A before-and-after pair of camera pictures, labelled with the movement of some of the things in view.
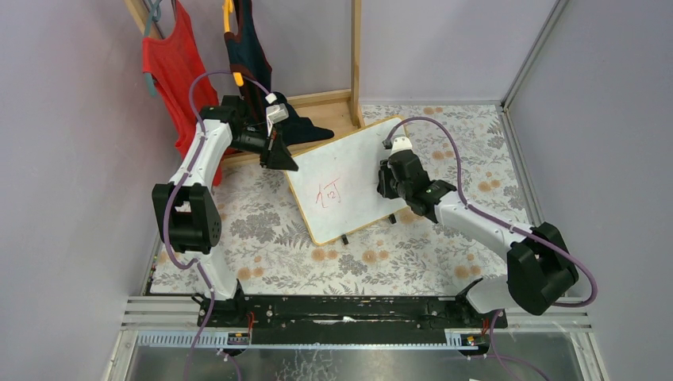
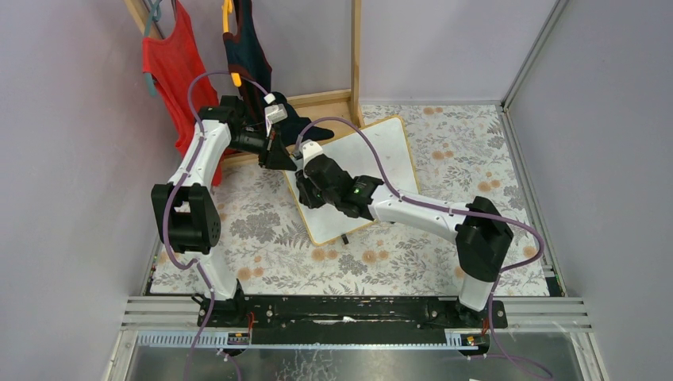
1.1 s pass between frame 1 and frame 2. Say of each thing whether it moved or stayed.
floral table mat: stayed
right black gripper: moved
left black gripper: stayed
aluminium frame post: stayed
